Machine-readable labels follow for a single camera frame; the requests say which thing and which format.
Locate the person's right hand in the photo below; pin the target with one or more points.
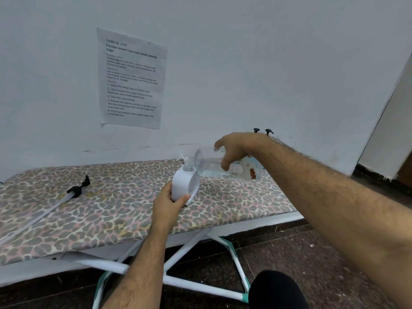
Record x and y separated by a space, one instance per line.
241 144

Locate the person's left hand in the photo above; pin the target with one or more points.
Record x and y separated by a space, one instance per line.
165 212

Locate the white square soap dispenser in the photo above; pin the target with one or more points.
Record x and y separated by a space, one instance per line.
180 186

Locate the transparent bottle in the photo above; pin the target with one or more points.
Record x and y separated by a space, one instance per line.
209 164

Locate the black pump with long tube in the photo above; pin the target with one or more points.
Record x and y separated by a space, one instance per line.
75 190

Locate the person's right forearm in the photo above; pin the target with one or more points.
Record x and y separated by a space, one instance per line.
338 205

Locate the person's left forearm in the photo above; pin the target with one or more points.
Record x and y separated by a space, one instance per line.
141 273

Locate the person's right leg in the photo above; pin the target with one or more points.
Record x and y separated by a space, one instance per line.
276 292

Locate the white ironing board legs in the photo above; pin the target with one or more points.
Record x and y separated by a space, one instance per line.
183 252

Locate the small white pump head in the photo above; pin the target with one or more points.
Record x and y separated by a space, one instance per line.
184 158

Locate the leopard print ironing board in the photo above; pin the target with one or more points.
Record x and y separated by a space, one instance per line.
96 215

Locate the printed paper sheet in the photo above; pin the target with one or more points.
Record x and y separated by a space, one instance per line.
132 80

